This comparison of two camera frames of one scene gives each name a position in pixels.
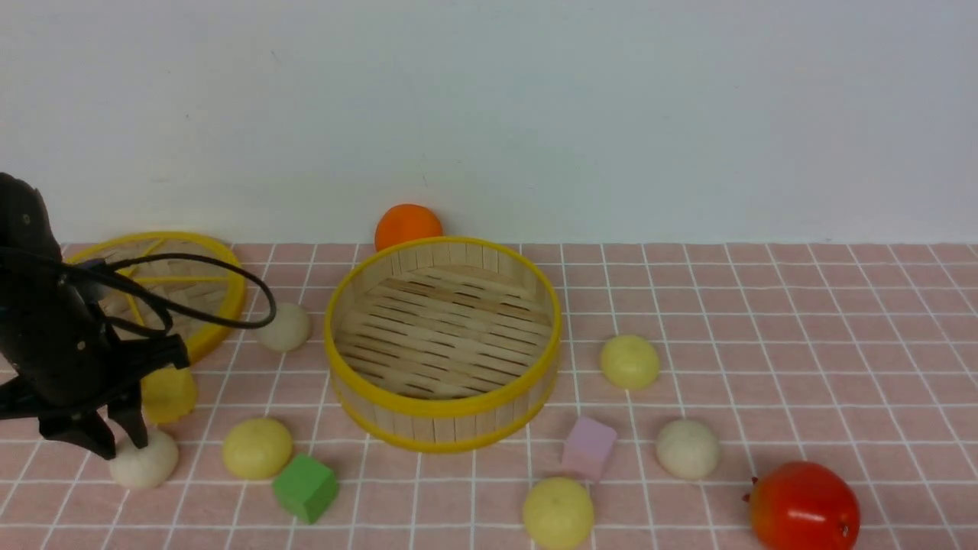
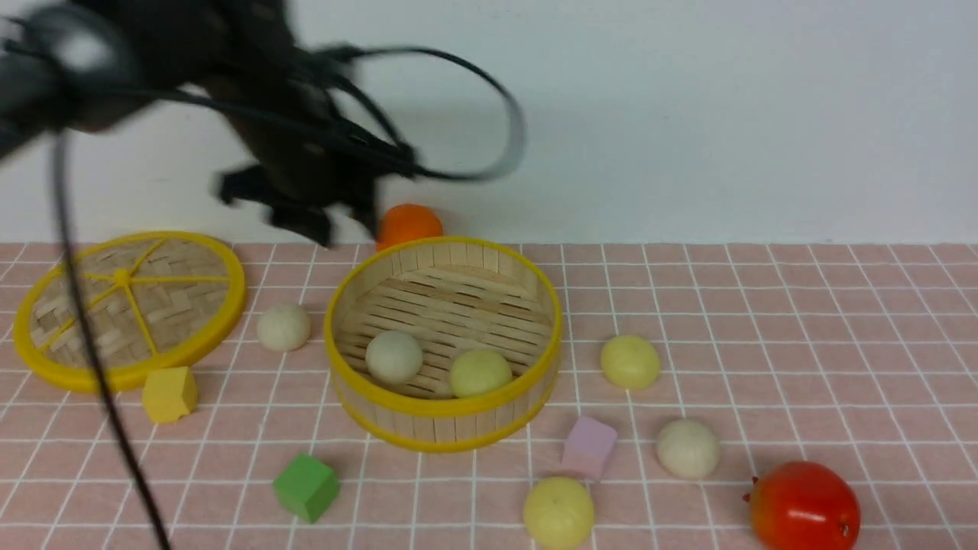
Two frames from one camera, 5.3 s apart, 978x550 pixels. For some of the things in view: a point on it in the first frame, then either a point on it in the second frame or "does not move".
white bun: (149, 467) → (394, 357)
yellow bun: (558, 513) does not move
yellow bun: (257, 448) → (478, 372)
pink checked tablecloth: (684, 370) does not move
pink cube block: (588, 448) does not move
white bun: (289, 330) does not move
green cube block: (306, 487) does not move
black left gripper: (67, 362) → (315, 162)
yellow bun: (629, 361) does not move
